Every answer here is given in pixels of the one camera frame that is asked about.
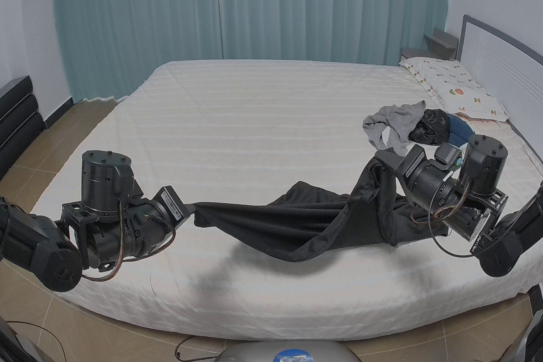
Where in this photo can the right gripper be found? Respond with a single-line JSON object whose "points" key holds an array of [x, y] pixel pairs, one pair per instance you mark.
{"points": [[432, 186]]}

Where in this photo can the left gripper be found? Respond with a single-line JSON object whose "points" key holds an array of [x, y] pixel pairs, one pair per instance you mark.
{"points": [[144, 228]]}

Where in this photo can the black T-shirt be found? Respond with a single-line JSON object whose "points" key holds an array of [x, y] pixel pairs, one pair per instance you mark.
{"points": [[297, 224]]}

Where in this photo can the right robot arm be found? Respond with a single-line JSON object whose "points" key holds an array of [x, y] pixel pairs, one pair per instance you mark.
{"points": [[483, 165]]}

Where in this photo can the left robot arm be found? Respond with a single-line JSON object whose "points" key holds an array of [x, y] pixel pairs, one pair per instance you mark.
{"points": [[106, 182]]}

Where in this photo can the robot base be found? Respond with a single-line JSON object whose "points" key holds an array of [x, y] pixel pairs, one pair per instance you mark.
{"points": [[254, 354]]}

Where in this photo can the bed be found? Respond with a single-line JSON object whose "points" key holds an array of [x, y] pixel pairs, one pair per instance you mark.
{"points": [[254, 118]]}

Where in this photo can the grey garment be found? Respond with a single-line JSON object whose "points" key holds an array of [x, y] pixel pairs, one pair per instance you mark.
{"points": [[398, 118]]}

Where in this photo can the black shiny garment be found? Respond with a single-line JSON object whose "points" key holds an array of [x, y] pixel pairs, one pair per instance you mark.
{"points": [[432, 125]]}

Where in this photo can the dark blue and white garment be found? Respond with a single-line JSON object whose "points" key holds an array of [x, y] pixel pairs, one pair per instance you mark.
{"points": [[462, 131]]}

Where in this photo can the white printed pillow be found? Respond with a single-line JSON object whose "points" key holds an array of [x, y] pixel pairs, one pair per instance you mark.
{"points": [[458, 89]]}

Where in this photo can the grey bedside table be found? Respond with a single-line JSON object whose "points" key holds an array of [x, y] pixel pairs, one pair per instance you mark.
{"points": [[441, 40]]}

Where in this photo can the black chest of drawers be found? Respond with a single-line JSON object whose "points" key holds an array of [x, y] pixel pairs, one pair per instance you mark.
{"points": [[17, 114]]}

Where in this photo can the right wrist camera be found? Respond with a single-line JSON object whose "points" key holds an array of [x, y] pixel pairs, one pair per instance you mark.
{"points": [[447, 152]]}

